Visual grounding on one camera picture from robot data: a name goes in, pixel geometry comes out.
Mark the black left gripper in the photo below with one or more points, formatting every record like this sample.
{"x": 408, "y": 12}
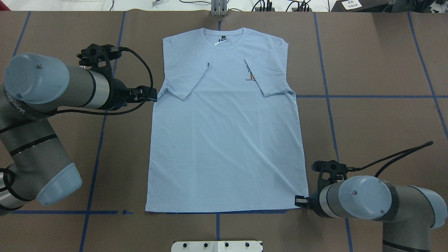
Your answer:
{"x": 118, "y": 93}

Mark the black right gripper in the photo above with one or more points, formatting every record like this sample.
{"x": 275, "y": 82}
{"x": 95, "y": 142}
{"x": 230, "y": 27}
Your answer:
{"x": 314, "y": 204}

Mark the light blue t-shirt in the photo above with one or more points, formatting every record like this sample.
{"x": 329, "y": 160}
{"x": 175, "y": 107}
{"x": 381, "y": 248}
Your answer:
{"x": 226, "y": 132}

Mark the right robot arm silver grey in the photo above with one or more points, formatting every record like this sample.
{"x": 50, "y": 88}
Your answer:
{"x": 407, "y": 212}

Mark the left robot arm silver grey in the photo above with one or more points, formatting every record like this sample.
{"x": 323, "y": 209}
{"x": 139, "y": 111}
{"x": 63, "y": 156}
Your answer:
{"x": 35, "y": 88}

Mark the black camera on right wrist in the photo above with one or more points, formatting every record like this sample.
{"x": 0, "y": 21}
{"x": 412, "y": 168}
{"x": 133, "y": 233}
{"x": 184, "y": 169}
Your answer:
{"x": 330, "y": 172}

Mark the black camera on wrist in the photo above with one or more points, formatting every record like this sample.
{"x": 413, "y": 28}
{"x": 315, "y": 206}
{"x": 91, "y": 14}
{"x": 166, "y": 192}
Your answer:
{"x": 330, "y": 172}
{"x": 99, "y": 57}

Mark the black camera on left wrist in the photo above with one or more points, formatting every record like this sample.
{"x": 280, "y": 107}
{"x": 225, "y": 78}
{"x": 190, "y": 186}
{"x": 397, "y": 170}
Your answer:
{"x": 99, "y": 57}

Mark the aluminium frame post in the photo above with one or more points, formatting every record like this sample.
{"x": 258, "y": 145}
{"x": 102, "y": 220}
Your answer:
{"x": 219, "y": 7}

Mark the white robot mounting base plate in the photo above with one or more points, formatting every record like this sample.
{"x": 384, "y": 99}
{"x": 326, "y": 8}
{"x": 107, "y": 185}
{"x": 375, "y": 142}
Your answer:
{"x": 218, "y": 246}

